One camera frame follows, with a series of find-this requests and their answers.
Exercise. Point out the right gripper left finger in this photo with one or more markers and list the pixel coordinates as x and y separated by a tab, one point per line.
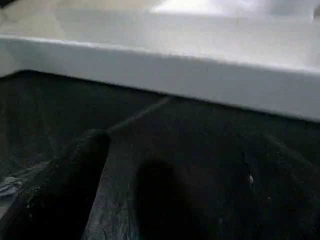
60	195

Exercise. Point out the white compartment tray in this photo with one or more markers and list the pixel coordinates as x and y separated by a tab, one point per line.
165	55

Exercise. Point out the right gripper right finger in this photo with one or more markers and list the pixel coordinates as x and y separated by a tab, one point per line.
285	195

